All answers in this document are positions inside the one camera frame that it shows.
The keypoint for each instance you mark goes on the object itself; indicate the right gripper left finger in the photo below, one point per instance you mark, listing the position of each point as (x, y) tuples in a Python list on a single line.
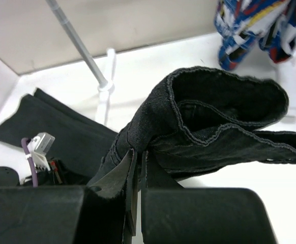
[(103, 212)]

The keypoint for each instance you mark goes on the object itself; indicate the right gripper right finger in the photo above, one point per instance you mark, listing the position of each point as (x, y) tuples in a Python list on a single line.
[(171, 213)]

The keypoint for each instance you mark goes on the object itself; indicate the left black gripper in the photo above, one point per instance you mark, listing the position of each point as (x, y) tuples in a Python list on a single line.
[(55, 176)]

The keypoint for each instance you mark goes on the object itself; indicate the black trousers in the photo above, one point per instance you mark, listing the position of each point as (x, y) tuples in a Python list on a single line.
[(195, 121)]

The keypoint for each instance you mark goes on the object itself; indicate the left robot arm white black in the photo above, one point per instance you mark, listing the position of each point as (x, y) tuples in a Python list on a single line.
[(10, 178)]

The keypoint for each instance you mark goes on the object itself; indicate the white metal clothes rack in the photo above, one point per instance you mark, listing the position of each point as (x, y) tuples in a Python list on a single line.
[(284, 70)]

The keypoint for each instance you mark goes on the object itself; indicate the blue white red patterned garment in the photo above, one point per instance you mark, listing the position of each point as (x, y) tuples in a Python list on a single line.
[(242, 24)]

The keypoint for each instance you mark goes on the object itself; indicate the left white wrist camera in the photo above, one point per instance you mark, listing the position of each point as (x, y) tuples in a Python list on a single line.
[(38, 148)]

